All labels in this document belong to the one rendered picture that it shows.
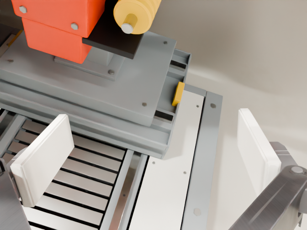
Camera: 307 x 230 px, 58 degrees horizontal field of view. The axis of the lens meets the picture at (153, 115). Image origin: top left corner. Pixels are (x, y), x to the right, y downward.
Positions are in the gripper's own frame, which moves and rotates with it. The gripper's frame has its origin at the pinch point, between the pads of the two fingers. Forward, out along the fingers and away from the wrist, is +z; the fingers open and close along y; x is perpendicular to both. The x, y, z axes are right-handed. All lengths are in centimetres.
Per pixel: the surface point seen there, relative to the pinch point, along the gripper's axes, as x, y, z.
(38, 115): -18, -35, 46
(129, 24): 5.8, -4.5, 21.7
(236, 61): -20, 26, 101
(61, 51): 1.6, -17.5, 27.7
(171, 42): -4, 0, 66
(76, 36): 4.2, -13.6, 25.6
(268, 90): -30, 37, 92
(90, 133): -23, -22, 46
